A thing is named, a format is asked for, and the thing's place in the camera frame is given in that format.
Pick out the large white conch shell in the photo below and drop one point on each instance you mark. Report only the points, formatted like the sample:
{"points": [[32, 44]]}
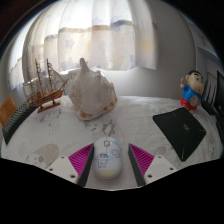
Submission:
{"points": [[91, 95]]}

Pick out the black router with antennas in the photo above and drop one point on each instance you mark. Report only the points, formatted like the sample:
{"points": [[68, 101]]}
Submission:
{"points": [[209, 105]]}

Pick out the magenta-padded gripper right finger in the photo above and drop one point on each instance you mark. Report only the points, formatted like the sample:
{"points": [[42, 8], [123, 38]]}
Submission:
{"points": [[142, 160]]}

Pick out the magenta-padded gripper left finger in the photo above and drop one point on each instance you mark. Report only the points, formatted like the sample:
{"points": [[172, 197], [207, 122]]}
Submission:
{"points": [[80, 160]]}

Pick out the white cartoon-print tablecloth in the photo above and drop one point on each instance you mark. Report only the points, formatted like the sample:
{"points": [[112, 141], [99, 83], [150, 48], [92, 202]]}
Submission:
{"points": [[140, 116]]}

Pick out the orange wooden chair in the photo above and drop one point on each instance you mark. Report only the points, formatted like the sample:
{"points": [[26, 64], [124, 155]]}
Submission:
{"points": [[6, 110]]}

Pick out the wooden model sailing ship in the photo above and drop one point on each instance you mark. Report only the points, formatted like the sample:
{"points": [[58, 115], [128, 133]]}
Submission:
{"points": [[45, 96]]}

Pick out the white wall shelf unit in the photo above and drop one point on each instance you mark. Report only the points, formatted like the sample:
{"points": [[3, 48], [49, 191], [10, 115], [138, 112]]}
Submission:
{"points": [[210, 56]]}

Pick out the black mouse pad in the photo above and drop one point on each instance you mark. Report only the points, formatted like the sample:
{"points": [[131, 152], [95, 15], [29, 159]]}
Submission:
{"points": [[181, 130]]}

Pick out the white star-print curtain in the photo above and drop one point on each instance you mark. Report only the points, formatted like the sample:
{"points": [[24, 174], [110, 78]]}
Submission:
{"points": [[100, 36]]}

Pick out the white cartoon-print computer mouse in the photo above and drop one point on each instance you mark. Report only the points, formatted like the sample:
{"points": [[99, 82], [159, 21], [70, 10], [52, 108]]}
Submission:
{"points": [[107, 158]]}

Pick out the cartoon boy figurine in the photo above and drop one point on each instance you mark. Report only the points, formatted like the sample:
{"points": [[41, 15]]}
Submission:
{"points": [[192, 91]]}

